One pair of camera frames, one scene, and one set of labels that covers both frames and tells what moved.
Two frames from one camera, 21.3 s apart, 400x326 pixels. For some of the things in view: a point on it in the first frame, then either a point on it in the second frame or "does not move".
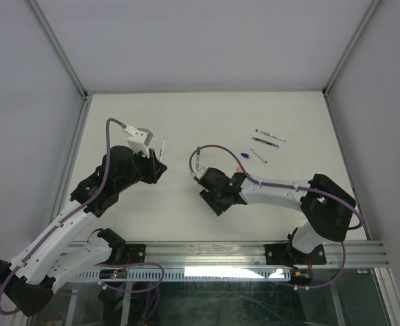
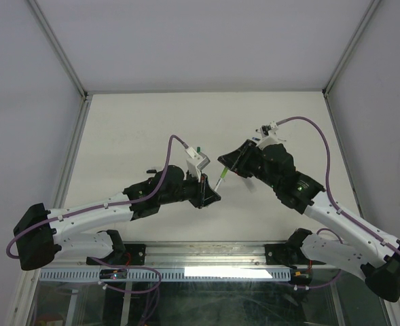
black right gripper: (218, 208) → (237, 159)
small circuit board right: (300, 276) does not move
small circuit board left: (113, 274) does not move
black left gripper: (155, 168) → (204, 194)
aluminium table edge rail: (366, 254) does not move
